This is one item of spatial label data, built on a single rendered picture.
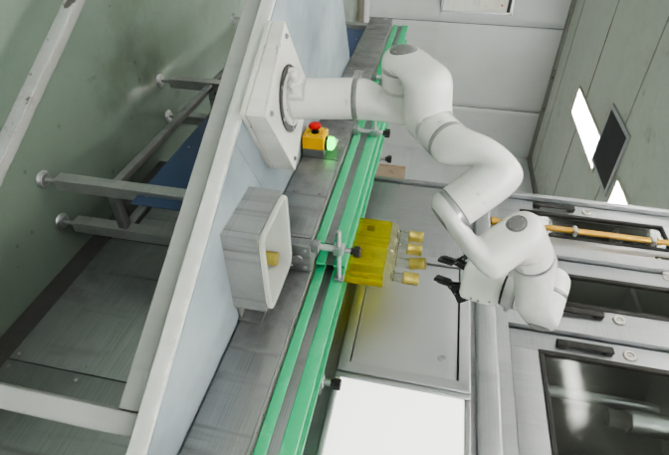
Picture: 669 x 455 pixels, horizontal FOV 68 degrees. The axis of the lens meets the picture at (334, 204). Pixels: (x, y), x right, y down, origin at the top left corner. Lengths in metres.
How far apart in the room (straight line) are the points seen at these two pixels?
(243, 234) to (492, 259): 0.48
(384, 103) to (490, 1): 6.04
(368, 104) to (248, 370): 0.63
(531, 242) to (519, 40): 6.43
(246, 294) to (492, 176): 0.58
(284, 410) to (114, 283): 0.81
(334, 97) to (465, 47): 6.22
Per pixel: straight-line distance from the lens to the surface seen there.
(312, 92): 1.13
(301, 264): 1.29
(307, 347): 1.18
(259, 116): 1.04
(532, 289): 1.08
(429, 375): 1.35
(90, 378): 1.50
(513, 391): 1.41
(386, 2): 7.16
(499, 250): 0.94
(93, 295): 1.70
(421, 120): 1.00
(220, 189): 1.00
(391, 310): 1.47
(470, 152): 0.92
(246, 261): 1.05
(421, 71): 0.99
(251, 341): 1.18
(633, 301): 1.79
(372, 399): 1.30
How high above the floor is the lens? 1.13
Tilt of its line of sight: 10 degrees down
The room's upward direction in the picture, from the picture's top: 97 degrees clockwise
